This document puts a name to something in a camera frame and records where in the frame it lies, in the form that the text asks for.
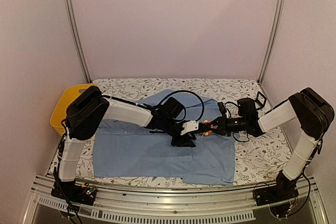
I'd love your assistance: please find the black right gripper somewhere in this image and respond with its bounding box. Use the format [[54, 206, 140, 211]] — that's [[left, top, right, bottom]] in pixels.
[[205, 114, 248, 137]]

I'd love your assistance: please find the yellow orange plush flower brooch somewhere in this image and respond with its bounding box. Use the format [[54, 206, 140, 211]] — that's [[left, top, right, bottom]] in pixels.
[[199, 120, 213, 137]]

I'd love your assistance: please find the light blue shirt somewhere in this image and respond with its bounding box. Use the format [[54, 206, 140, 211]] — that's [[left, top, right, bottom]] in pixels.
[[93, 100, 235, 185]]

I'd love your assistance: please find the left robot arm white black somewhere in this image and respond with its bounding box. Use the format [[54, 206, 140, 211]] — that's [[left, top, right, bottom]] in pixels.
[[51, 86, 199, 202]]

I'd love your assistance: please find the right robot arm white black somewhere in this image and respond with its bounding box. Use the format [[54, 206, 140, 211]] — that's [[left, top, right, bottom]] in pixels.
[[198, 87, 335, 201]]

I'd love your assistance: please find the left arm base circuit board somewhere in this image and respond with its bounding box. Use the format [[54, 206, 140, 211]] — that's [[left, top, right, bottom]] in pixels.
[[51, 181, 97, 206]]

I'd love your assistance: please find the floral white tablecloth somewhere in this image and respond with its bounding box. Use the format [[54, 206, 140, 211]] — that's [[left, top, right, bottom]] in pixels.
[[47, 78, 293, 189]]

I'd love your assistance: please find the black display box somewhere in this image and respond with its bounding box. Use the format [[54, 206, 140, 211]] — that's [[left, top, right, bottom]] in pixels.
[[254, 91, 267, 111]]

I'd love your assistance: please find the yellow plastic basket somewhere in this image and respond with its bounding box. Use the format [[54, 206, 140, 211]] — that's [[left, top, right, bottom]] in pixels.
[[50, 83, 96, 136]]

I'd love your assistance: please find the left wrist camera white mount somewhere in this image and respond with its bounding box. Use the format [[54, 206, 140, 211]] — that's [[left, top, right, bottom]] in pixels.
[[180, 121, 199, 135]]

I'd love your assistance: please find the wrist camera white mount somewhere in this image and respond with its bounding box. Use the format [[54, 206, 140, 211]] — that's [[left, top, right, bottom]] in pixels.
[[217, 102, 227, 118], [180, 121, 199, 135]]

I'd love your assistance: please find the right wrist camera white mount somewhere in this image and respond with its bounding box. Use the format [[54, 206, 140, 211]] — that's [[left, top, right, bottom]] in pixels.
[[217, 102, 227, 118]]

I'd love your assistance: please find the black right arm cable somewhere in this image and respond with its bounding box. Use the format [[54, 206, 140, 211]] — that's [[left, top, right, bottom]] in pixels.
[[224, 100, 250, 143]]

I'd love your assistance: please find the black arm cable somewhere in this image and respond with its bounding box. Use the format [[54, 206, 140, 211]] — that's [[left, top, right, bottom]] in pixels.
[[224, 100, 250, 143], [159, 89, 205, 125]]

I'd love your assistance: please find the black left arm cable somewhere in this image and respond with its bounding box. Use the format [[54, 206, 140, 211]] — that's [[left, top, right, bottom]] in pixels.
[[159, 89, 205, 125]]

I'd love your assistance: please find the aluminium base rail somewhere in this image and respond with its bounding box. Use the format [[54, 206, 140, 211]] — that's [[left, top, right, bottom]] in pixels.
[[23, 175, 330, 223]]

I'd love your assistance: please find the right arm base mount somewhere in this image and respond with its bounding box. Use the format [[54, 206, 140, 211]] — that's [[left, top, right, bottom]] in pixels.
[[253, 178, 299, 218]]

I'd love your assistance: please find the right aluminium frame post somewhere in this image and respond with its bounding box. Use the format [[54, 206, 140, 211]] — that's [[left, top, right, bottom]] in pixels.
[[258, 0, 285, 85]]

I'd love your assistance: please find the aluminium frame post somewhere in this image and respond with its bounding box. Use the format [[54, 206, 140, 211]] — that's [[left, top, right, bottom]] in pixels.
[[64, 0, 92, 83], [258, 0, 285, 85]]

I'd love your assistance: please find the left aluminium frame post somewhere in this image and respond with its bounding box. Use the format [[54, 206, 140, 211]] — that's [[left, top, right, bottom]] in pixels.
[[64, 0, 92, 83]]

